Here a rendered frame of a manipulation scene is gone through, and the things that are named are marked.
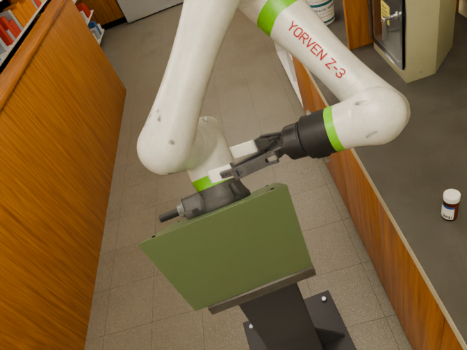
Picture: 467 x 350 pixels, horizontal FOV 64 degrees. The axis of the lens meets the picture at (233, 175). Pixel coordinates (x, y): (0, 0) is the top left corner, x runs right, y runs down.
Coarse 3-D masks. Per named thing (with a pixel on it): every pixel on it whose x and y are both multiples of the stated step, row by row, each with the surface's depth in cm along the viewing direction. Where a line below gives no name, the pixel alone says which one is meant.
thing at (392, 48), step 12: (372, 0) 149; (384, 0) 138; (396, 0) 128; (372, 12) 153; (372, 24) 157; (396, 24) 134; (372, 36) 162; (396, 36) 137; (384, 48) 153; (396, 48) 141; (396, 60) 145
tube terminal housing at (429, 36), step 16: (416, 0) 124; (432, 0) 124; (448, 0) 132; (416, 16) 127; (432, 16) 128; (448, 16) 137; (416, 32) 131; (432, 32) 132; (448, 32) 143; (416, 48) 136; (432, 48) 136; (448, 48) 149; (416, 64) 140; (432, 64) 141
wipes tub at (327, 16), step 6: (306, 0) 192; (312, 0) 188; (318, 0) 187; (324, 0) 187; (330, 0) 189; (312, 6) 191; (318, 6) 189; (324, 6) 189; (330, 6) 191; (318, 12) 192; (324, 12) 191; (330, 12) 193; (324, 18) 193; (330, 18) 194
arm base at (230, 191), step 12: (228, 180) 99; (204, 192) 99; (216, 192) 97; (228, 192) 97; (240, 192) 98; (180, 204) 103; (192, 204) 101; (204, 204) 99; (216, 204) 96; (228, 204) 96; (168, 216) 104; (192, 216) 99
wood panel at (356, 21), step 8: (344, 0) 158; (352, 0) 158; (360, 0) 158; (344, 8) 162; (352, 8) 160; (360, 8) 161; (456, 8) 166; (352, 16) 163; (360, 16) 163; (352, 24) 165; (360, 24) 166; (368, 24) 166; (352, 32) 168; (360, 32) 168; (368, 32) 169; (352, 40) 170; (360, 40) 171; (368, 40) 171; (352, 48) 173
